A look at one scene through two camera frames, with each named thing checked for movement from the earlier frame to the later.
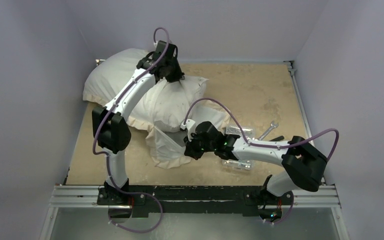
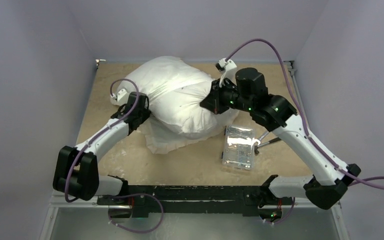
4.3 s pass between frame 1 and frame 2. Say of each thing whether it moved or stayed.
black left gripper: moved
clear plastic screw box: stayed
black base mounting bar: stayed
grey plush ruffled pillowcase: moved
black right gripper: moved
